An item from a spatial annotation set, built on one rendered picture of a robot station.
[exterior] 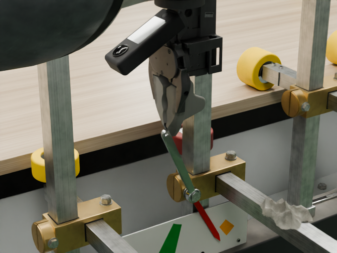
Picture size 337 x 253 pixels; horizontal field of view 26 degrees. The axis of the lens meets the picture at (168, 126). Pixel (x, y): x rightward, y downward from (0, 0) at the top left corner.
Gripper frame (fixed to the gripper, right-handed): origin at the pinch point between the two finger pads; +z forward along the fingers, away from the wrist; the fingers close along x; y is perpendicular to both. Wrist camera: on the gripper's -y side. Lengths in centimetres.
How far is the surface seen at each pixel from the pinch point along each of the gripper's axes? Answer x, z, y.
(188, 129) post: 7.8, 5.4, 8.9
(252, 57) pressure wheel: 26.4, 3.4, 37.0
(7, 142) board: 29.0, 10.0, -15.0
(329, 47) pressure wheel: 29, 6, 61
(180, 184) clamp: 6.1, 14.1, 6.3
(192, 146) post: 6.6, 7.9, 8.9
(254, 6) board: 80, 11, 80
